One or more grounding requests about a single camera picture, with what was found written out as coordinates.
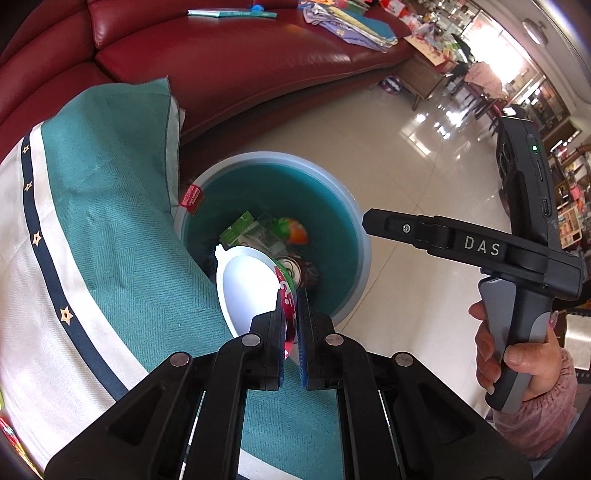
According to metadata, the person's right forearm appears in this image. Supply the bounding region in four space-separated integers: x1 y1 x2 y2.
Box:
492 348 583 460

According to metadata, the teal thin book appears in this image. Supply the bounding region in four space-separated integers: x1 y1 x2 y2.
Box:
187 8 279 20

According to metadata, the stack of folded cloths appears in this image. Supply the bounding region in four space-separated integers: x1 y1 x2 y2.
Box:
302 2 399 47

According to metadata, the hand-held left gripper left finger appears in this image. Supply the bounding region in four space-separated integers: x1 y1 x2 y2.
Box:
44 287 287 480

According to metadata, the dark red leather sofa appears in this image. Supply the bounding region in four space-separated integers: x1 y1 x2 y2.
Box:
0 0 414 160

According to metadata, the white printed paper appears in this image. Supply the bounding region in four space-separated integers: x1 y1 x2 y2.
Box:
566 314 591 371

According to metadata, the white patterned disposable bowl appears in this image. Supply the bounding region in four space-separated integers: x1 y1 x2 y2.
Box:
215 244 296 358

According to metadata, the teal white printed tablecloth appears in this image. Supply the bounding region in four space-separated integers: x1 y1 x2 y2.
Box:
0 78 345 480

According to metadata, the pink draped cloth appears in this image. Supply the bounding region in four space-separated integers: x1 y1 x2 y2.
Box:
464 62 508 99

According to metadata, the person's right hand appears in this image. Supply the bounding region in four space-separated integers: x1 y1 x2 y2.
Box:
468 300 578 402

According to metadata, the orange jelly cup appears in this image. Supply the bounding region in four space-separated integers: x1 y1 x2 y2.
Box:
286 219 311 245

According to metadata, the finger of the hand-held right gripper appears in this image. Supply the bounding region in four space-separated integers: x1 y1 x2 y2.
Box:
362 209 462 257

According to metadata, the blue plastic trash bin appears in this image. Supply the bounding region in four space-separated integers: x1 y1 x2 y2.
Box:
173 152 372 330

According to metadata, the green snack packet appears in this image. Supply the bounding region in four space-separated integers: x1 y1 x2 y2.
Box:
256 213 289 257

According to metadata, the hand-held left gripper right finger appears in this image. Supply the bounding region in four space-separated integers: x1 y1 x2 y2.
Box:
295 288 536 480

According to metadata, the wooden side table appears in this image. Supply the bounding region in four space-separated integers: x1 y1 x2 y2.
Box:
398 34 462 112

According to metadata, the red soda can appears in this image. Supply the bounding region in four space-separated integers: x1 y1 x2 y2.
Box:
276 256 320 291

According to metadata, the round ceiling lamp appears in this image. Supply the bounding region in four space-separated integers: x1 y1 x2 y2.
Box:
522 18 548 44

